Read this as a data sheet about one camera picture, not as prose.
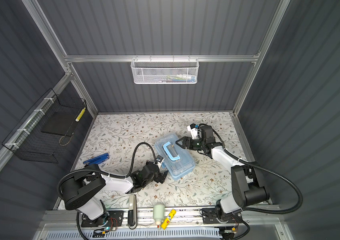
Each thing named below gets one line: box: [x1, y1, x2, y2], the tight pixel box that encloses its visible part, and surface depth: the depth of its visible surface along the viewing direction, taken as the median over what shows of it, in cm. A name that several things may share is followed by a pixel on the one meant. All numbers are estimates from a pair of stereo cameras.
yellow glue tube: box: [161, 208, 177, 230], surface depth 73 cm
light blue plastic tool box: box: [154, 133, 196, 180], surface depth 86 cm
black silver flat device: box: [127, 194, 138, 230], surface depth 74 cm
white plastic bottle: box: [153, 204, 165, 230], surface depth 71 cm
